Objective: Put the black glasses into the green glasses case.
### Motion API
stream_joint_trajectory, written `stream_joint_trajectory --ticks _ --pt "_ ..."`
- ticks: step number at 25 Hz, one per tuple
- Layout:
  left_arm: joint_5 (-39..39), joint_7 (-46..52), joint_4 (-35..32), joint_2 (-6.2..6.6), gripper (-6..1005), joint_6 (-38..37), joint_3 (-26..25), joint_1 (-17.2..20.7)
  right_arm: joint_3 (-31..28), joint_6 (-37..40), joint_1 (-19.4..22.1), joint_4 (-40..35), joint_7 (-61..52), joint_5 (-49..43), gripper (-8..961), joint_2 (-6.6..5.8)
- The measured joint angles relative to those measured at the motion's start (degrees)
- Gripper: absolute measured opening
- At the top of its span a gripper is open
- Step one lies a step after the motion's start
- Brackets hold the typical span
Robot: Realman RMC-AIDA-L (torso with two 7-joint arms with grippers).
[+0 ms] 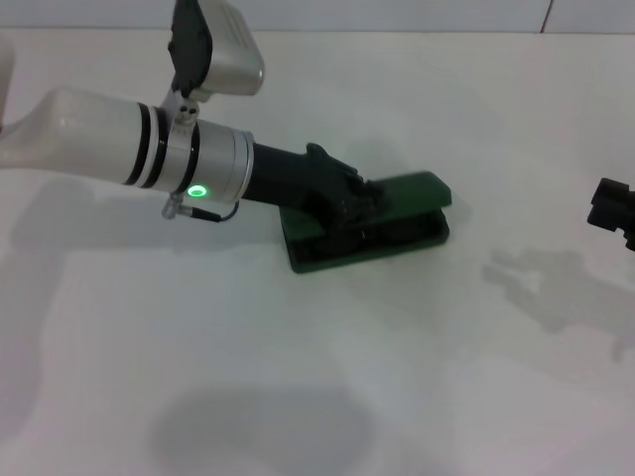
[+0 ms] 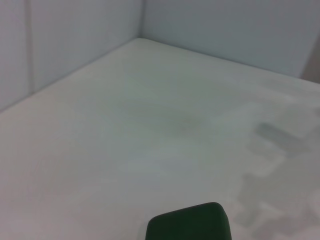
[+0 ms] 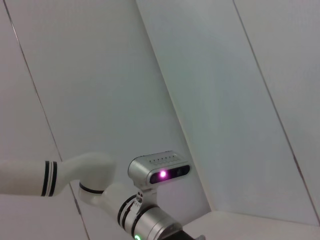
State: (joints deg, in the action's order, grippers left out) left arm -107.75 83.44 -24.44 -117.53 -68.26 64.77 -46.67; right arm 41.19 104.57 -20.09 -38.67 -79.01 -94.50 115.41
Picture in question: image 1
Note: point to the green glasses case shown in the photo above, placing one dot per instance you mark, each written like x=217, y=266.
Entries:
x=412, y=186

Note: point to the left camera mount bracket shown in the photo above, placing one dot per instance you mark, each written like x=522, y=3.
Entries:
x=184, y=116

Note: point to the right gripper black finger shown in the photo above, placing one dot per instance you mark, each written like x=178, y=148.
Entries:
x=612, y=203

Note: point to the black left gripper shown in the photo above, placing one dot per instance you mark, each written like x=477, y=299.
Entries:
x=297, y=178

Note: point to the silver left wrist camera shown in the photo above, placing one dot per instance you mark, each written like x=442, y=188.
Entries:
x=233, y=59

